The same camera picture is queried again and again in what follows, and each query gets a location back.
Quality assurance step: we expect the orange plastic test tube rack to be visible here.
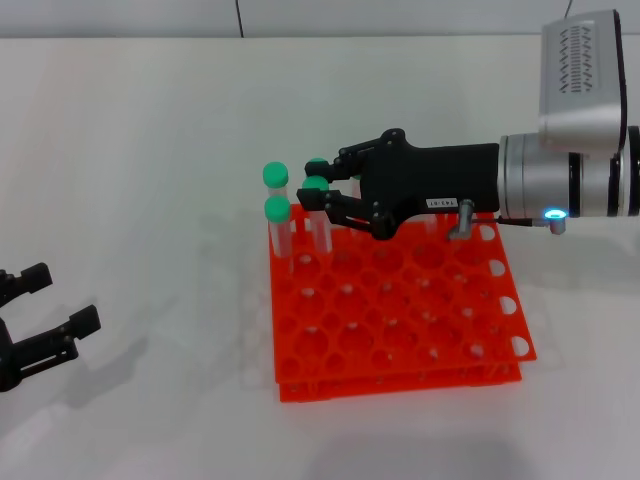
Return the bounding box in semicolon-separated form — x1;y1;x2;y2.
268;202;539;404

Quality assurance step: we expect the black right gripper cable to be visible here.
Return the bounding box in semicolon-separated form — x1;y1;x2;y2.
446;198;551;242

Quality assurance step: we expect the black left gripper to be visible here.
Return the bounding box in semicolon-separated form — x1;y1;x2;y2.
0;261;103;395

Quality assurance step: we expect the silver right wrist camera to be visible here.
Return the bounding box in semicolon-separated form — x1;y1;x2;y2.
536;8;629;155

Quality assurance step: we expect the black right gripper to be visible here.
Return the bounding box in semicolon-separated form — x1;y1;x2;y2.
296;128;502;240

